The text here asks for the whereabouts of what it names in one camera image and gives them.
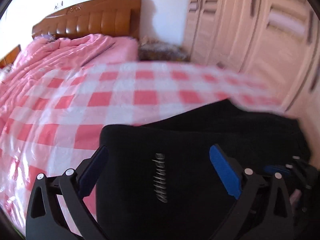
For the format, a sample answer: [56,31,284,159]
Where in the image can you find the black pants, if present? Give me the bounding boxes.
[96,100,310,239]

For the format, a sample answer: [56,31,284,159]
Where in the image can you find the pink checkered bed sheet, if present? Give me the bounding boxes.
[1,62,282,232]

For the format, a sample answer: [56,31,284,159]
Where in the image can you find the brown wooden headboard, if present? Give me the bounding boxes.
[32,0,142,39]

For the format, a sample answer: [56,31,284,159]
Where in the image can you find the pink quilt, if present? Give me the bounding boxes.
[0,33,139,106]

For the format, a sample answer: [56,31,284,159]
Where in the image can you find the light wood wardrobe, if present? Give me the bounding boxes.
[182,0,319,115]

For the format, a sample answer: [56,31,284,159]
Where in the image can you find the far wooden nightstand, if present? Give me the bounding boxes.
[0,45,21,69]

